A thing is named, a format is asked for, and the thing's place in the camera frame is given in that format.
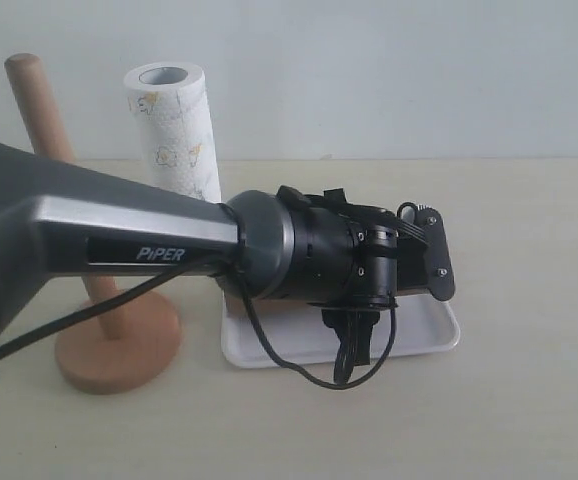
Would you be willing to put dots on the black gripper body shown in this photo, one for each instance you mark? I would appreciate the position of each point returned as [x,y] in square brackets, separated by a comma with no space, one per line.
[388,252]

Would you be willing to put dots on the patterned white paper towel roll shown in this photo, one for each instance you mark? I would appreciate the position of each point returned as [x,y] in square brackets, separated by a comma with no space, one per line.
[169,104]

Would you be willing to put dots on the brown cardboard tube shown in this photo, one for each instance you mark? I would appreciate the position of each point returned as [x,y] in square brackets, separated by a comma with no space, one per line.
[408,305]

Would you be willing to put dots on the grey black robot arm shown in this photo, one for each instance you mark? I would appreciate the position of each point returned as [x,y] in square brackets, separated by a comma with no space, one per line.
[59,219]

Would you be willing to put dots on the wooden paper towel holder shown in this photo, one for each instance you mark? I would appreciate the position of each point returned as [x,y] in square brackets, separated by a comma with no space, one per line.
[117,351]

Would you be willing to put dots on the white rectangular tray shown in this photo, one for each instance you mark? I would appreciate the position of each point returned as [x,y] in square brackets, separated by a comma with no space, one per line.
[306,340]

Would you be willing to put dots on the wrist camera with black plate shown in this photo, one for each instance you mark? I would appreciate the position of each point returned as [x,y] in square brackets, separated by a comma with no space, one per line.
[436,255]

